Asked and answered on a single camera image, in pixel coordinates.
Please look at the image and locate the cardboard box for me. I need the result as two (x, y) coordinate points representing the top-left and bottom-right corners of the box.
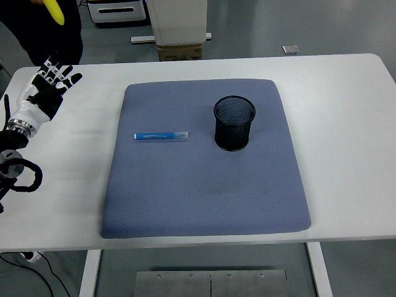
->
(157, 43), (204, 62)

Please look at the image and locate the grey metal plate with screws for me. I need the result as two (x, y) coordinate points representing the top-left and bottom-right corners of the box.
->
(134, 270), (288, 297)

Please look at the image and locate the person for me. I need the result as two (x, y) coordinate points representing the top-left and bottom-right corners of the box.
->
(0, 0), (84, 66)

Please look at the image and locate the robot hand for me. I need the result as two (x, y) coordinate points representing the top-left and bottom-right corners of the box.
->
(14, 51), (84, 129)

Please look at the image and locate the yellow banana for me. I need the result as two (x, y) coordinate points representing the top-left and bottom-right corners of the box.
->
(41, 0), (66, 25)

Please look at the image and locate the white appliance with black slot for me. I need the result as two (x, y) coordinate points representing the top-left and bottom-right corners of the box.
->
(86, 0), (147, 25)

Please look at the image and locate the black mesh pen holder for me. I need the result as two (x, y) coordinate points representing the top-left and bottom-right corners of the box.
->
(213, 95), (257, 152)

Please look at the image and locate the blue marker pen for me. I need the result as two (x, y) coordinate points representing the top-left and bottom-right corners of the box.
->
(133, 131), (190, 142)

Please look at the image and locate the white base bar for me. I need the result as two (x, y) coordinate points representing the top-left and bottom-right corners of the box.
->
(130, 32), (213, 44)

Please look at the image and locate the white power strip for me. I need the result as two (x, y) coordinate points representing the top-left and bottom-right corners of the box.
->
(19, 251), (43, 264)

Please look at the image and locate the blue-grey padded mat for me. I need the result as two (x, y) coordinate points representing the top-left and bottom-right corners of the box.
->
(100, 79), (312, 239)

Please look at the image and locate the white table leg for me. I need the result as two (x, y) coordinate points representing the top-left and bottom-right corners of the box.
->
(306, 241), (334, 297)
(79, 249), (102, 297)

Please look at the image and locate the black floor cable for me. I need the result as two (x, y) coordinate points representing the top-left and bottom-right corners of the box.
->
(39, 253), (72, 297)
(0, 252), (59, 297)

